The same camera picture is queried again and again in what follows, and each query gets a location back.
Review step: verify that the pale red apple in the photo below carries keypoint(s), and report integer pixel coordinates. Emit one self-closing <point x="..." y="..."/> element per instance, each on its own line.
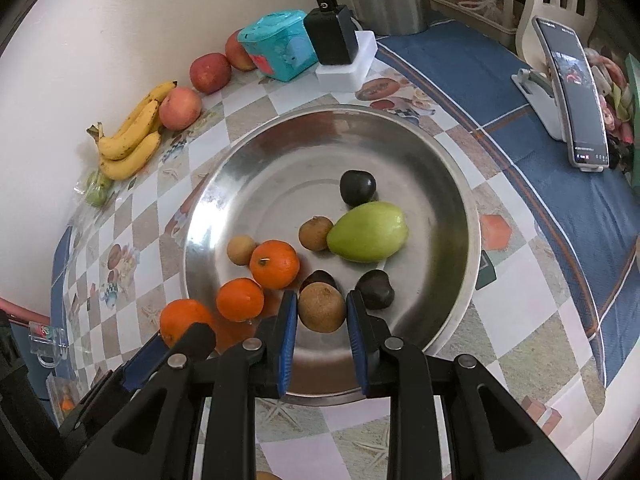
<point x="181" y="108"/>

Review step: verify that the teal plastic box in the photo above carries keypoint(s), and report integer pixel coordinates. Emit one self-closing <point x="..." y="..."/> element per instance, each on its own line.
<point x="275" y="45"/>

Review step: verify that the clear glass mug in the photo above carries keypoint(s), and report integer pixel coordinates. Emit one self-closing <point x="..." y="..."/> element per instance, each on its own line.
<point x="47" y="345"/>

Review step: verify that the white plastic chair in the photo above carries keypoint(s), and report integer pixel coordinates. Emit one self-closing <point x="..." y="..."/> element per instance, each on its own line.
<point x="530" y="20"/>

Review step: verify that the white phone stand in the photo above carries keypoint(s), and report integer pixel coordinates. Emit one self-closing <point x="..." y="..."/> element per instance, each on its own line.
<point x="542" y="110"/>

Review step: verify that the black smartphone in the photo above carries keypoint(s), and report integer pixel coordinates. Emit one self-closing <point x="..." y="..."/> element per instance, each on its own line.
<point x="575" y="95"/>

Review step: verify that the orange mandarin with stem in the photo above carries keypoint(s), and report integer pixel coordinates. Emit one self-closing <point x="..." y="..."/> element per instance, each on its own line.
<point x="274" y="264"/>

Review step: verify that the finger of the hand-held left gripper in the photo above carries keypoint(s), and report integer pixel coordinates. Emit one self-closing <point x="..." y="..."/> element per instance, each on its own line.
<point x="137" y="372"/>

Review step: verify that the large steel bowl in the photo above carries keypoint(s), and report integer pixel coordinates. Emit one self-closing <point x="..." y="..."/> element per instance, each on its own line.
<point x="300" y="170"/>

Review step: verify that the dark purple plum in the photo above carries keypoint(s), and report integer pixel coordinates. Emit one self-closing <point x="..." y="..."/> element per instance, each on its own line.
<point x="320" y="277"/>
<point x="358" y="187"/>
<point x="377" y="288"/>

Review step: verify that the colourful cloth pile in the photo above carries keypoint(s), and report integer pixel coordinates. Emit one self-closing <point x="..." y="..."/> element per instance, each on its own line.
<point x="617" y="105"/>

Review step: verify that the white foam block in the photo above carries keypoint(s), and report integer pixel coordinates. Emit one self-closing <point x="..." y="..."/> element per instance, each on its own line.
<point x="350" y="72"/>

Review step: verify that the pink plastic bag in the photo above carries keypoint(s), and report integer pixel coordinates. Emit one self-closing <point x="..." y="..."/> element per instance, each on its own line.
<point x="480" y="2"/>

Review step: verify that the clear bag of green guavas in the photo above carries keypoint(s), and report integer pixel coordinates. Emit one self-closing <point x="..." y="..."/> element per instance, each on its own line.
<point x="97" y="190"/>

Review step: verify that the pink rod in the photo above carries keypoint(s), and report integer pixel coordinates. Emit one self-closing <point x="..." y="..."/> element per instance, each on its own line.
<point x="20" y="308"/>

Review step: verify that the brown sapodilla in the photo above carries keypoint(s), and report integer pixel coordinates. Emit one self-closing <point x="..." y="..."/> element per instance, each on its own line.
<point x="321" y="306"/>
<point x="239" y="250"/>
<point x="315" y="233"/>

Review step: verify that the white plastic basket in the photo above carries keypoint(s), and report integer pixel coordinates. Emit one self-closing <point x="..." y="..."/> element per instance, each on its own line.
<point x="480" y="25"/>

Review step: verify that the clear plastic container left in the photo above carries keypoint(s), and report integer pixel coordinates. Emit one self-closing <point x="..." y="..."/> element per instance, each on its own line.
<point x="62" y="395"/>

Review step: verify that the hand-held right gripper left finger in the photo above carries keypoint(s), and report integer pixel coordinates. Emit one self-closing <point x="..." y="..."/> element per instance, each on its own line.
<point x="287" y="345"/>

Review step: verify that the green mango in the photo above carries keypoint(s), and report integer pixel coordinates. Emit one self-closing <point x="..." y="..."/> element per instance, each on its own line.
<point x="367" y="232"/>

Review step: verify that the dark red apple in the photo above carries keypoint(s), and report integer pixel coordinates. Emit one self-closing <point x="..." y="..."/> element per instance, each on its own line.
<point x="210" y="72"/>
<point x="237" y="52"/>

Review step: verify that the yellow banana bunch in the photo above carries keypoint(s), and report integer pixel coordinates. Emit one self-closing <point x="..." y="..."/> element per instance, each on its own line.
<point x="132" y="157"/>

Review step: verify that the black power adapter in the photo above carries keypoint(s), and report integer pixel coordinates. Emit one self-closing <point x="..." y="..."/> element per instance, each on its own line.
<point x="327" y="35"/>

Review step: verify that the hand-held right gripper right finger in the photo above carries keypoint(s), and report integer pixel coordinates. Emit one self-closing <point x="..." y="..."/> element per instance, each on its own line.
<point x="357" y="345"/>

